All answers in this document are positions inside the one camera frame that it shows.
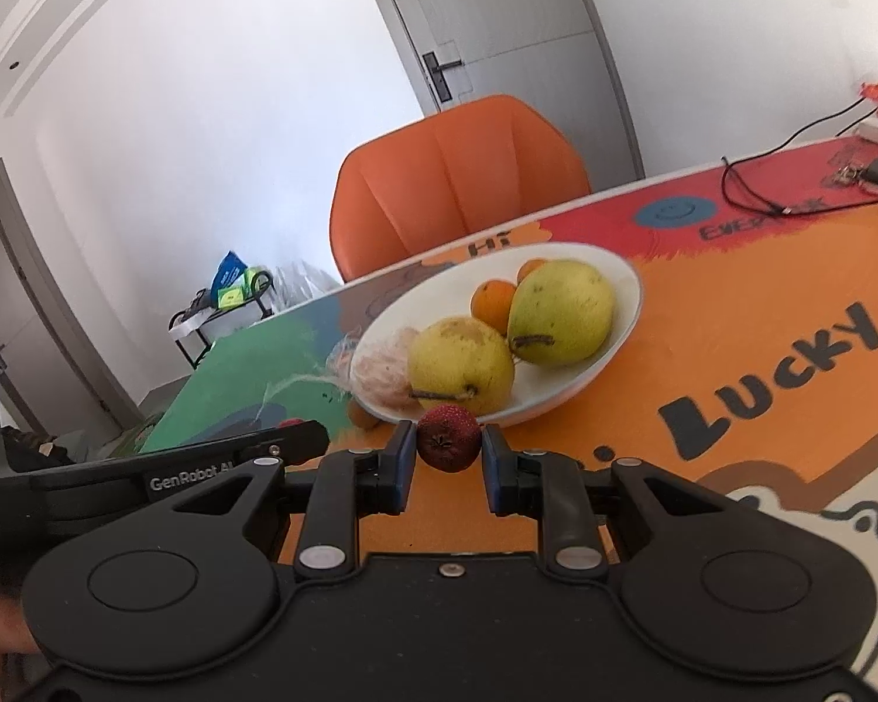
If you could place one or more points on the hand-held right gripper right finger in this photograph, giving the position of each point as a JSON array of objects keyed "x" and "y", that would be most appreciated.
[{"x": 493, "y": 469}]

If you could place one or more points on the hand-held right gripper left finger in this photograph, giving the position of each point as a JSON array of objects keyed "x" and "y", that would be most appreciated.
[{"x": 406, "y": 468}]

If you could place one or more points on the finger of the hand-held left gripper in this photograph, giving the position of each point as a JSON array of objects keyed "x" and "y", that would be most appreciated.
[{"x": 293, "y": 442}]

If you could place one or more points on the orange tangerine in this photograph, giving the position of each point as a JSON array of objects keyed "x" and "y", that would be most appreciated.
[
  {"x": 530, "y": 269},
  {"x": 492, "y": 303}
]

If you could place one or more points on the yellow green pear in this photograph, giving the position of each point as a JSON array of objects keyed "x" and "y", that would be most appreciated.
[{"x": 563, "y": 307}]

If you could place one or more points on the white plate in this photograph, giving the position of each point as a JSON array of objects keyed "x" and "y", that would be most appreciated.
[{"x": 618, "y": 292}]

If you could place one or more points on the small yellow fruit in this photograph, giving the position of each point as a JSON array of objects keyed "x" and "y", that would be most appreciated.
[{"x": 362, "y": 417}]

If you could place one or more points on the plastic wrapped peeled fruit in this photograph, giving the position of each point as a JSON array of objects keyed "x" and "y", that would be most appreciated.
[{"x": 384, "y": 373}]

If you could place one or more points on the green packet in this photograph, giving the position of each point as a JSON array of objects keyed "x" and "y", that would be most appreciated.
[{"x": 234, "y": 297}]

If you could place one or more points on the clear plastic bags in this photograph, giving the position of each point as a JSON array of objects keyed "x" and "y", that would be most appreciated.
[{"x": 300, "y": 285}]

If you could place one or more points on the black shelf rack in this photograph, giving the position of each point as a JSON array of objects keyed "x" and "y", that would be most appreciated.
[{"x": 183, "y": 322}]

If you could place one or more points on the grey door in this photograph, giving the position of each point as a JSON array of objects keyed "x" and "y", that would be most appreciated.
[
  {"x": 527, "y": 29},
  {"x": 44, "y": 322}
]

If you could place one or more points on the blue bag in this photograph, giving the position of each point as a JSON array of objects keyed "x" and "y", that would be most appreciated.
[{"x": 228, "y": 272}]

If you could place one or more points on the orange chair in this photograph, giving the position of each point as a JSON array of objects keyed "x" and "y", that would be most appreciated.
[{"x": 453, "y": 175}]

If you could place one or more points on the key bunch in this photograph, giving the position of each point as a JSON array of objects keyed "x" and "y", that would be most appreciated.
[{"x": 843, "y": 175}]

